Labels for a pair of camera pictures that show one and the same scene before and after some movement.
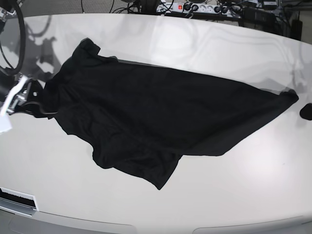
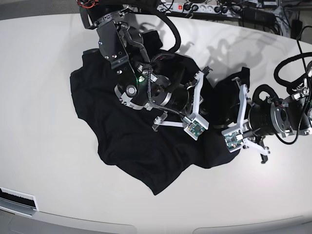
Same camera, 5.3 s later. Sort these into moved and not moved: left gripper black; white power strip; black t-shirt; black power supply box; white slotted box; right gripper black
Moved: left gripper black; black t-shirt; right gripper black
Not moved: white power strip; black power supply box; white slotted box
